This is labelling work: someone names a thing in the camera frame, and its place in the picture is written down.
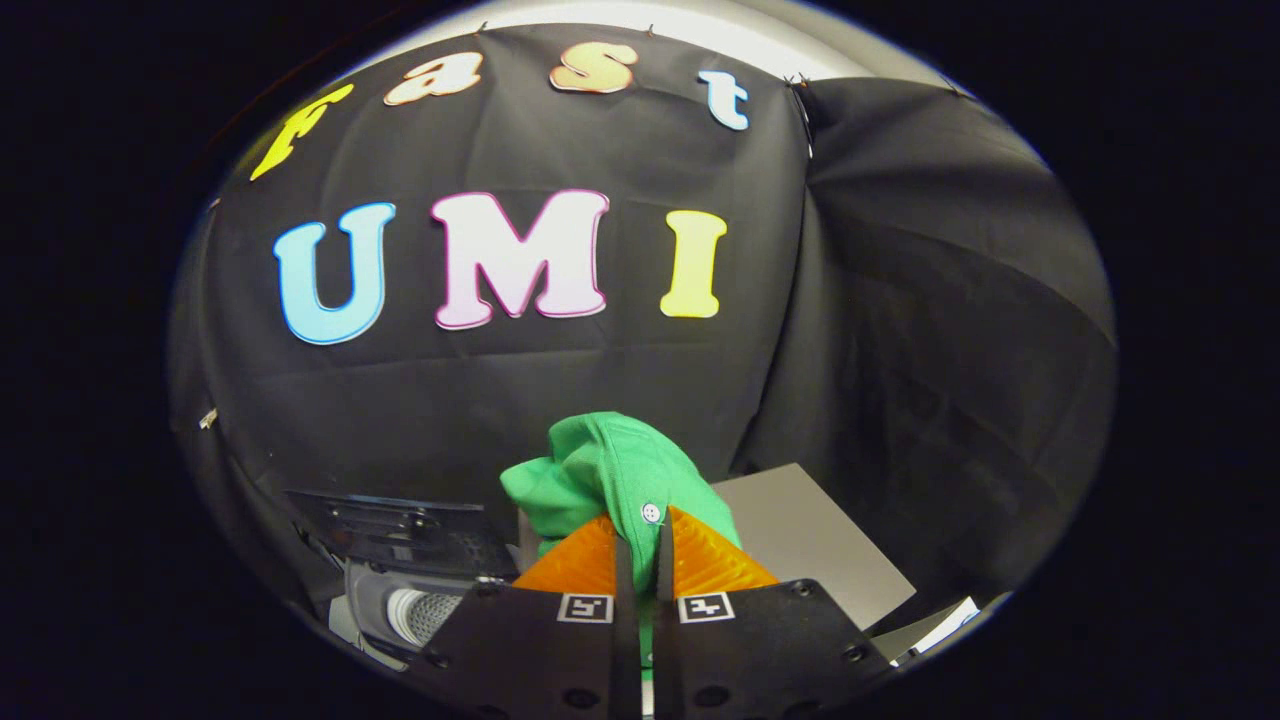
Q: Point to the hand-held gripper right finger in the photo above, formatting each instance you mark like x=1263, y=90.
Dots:
x=760, y=650

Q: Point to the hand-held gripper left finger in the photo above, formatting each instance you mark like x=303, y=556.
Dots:
x=540, y=650

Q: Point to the grey washing machine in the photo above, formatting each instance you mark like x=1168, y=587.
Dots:
x=400, y=610

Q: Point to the green polo shirt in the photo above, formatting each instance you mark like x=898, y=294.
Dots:
x=610, y=470

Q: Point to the grey cabinet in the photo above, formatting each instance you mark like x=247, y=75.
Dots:
x=810, y=540

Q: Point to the white paper sheet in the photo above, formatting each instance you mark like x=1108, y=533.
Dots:
x=940, y=625

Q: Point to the black backdrop cloth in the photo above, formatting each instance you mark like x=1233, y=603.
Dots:
x=900, y=350

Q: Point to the silver cloth clip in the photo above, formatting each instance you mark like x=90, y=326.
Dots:
x=208, y=418

